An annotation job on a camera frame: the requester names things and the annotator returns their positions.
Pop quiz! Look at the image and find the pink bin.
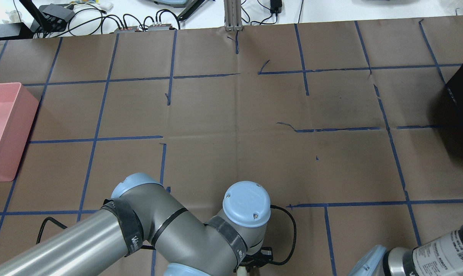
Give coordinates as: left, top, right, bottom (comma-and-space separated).
0, 82, 39, 182

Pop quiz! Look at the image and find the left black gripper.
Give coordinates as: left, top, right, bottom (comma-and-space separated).
239, 247, 274, 269

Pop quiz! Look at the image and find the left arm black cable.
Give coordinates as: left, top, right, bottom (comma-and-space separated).
36, 204, 298, 266

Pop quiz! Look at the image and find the small grey hub box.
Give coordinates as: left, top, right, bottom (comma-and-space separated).
146, 23, 175, 31

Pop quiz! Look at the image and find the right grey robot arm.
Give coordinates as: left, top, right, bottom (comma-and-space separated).
348, 225, 463, 276

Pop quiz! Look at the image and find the brown paper table cover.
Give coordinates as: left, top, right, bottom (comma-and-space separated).
0, 16, 463, 276

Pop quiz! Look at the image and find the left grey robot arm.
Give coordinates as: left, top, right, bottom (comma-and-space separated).
0, 173, 270, 276

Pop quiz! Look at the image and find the black power adapter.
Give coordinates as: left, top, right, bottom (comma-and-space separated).
270, 0, 283, 14

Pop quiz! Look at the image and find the aluminium extrusion post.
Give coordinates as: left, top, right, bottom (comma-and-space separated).
224, 0, 242, 31

